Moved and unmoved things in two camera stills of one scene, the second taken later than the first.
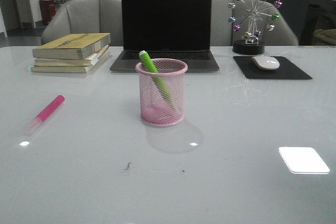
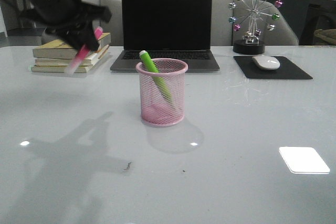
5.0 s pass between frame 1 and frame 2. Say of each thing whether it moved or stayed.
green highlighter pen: stayed
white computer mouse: stayed
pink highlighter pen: moved
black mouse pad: stayed
